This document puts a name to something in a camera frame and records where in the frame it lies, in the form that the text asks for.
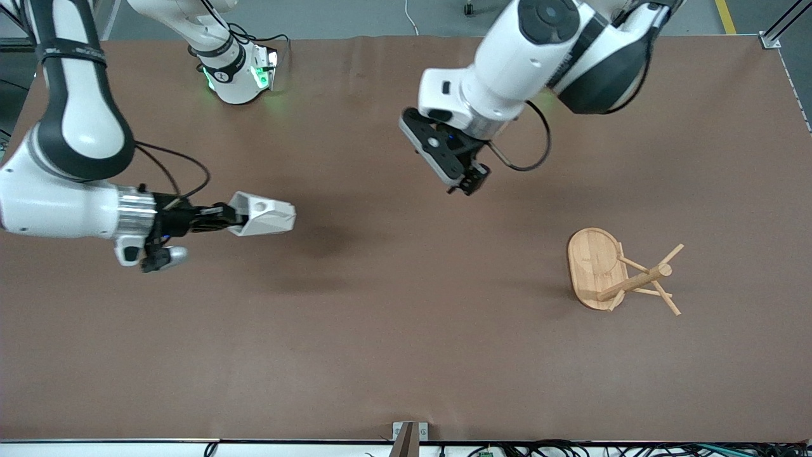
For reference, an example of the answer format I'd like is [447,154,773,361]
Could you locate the white faceted cup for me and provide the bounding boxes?
[227,191,297,237]

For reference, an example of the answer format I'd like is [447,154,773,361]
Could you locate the wooden cup rack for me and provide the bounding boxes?
[566,227,686,317]

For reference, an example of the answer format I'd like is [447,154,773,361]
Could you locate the brown table cover sheet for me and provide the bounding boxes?
[0,35,812,443]

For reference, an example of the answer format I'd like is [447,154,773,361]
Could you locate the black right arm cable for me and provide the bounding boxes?
[132,140,211,205]

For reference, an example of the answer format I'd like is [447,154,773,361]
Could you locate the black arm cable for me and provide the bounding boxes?
[132,140,211,205]
[487,100,553,173]

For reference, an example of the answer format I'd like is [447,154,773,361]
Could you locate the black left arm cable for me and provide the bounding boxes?
[487,100,553,173]

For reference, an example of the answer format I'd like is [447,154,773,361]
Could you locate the black right base cable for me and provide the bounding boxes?
[230,24,292,65]

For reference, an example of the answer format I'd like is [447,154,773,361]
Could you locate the metal table edge bracket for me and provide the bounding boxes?
[392,421,429,442]

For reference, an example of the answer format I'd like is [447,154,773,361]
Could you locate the tangled black cables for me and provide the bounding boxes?
[495,439,812,457]

